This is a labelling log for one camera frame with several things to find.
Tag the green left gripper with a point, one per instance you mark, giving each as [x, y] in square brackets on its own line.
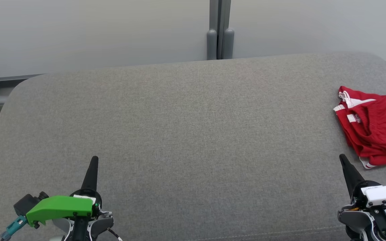
[59, 207]

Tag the red jersey with white sleeves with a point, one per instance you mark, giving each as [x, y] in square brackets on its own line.
[377, 161]

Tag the red shorts with white stripes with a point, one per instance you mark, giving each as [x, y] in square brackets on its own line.
[384, 127]

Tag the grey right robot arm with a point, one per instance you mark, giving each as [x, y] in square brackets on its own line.
[357, 217]

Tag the grey fabric sofa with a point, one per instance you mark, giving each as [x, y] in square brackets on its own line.
[193, 140]

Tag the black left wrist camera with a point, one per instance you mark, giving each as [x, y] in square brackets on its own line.
[25, 202]

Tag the grey partition post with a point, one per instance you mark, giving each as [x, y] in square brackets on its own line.
[212, 40]
[228, 40]

